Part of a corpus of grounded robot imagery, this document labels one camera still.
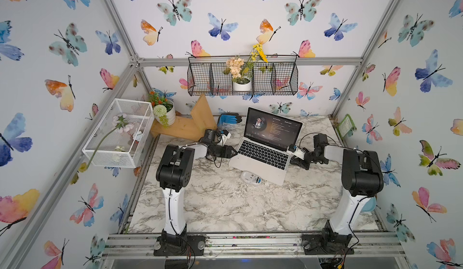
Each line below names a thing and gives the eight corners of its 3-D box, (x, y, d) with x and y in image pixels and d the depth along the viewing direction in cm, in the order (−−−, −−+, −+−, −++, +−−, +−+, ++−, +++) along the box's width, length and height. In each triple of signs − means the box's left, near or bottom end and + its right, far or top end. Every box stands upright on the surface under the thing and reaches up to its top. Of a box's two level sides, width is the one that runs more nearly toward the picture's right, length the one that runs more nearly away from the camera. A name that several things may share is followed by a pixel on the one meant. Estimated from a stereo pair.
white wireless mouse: (239, 179, 94) (239, 176, 92) (242, 172, 97) (242, 169, 94) (260, 186, 91) (260, 184, 89) (262, 179, 94) (263, 176, 92)
